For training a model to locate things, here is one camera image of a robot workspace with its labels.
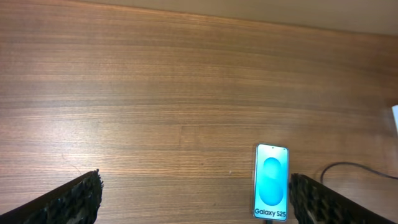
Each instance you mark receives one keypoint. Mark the white power strip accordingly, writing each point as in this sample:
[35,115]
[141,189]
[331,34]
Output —
[395,115]

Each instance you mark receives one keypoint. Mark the blue screen smartphone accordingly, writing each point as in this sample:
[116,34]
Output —
[271,183]

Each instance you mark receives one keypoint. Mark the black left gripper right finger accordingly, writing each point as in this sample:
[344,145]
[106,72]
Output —
[315,203]

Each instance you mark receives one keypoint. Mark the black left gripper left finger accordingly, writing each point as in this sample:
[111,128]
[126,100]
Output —
[77,201]

